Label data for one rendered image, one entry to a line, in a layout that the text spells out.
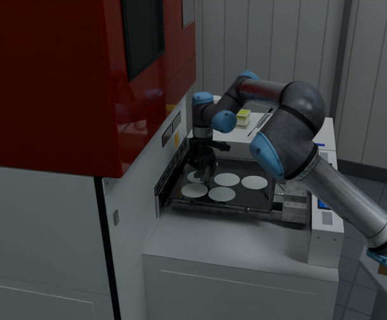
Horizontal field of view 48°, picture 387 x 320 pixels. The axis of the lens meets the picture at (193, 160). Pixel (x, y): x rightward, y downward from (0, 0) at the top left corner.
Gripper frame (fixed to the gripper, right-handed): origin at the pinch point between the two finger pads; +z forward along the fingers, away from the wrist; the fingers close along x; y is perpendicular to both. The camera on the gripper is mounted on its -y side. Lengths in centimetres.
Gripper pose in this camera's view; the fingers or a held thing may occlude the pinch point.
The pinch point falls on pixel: (207, 181)
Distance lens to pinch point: 166.8
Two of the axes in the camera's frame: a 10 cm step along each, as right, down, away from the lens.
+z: 0.2, 8.9, 4.6
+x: 6.6, 3.4, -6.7
